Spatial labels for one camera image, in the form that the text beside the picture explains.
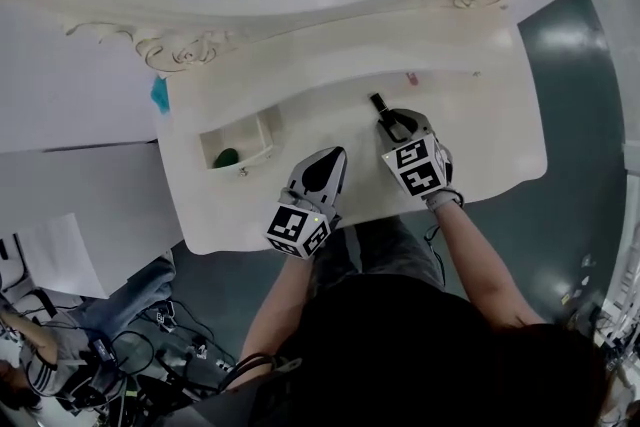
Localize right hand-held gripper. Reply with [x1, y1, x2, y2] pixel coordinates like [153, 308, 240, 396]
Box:
[378, 108, 455, 202]

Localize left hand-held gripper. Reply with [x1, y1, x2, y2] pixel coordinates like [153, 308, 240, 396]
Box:
[264, 145, 349, 261]

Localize white vanity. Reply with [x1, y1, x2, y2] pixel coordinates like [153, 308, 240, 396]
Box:
[153, 9, 548, 257]

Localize white vanity drawer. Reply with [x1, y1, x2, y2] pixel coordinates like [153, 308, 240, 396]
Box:
[198, 106, 283, 178]

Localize green makeup sponge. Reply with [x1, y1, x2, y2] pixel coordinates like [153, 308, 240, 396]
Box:
[213, 147, 242, 169]

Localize person's left forearm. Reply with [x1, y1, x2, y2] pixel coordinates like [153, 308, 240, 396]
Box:
[238, 252, 315, 369]

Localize person's right forearm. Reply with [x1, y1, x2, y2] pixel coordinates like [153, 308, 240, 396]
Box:
[423, 187, 544, 332]

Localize person's grey trousers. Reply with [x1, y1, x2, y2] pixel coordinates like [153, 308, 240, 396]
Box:
[310, 217, 447, 292]

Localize blue cloth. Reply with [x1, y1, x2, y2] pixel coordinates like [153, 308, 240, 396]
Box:
[149, 74, 173, 114]

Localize person's black shirt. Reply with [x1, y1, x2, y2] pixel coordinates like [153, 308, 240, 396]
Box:
[234, 272, 619, 427]

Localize white paper sheet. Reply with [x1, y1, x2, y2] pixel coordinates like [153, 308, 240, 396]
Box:
[13, 212, 110, 300]

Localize black electronic box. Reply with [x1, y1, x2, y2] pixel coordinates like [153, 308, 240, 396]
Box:
[88, 337, 117, 363]

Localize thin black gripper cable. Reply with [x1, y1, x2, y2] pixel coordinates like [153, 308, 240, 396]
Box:
[423, 223, 447, 289]

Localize black cable bundle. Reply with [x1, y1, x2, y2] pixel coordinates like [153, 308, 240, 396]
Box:
[107, 299, 241, 416]

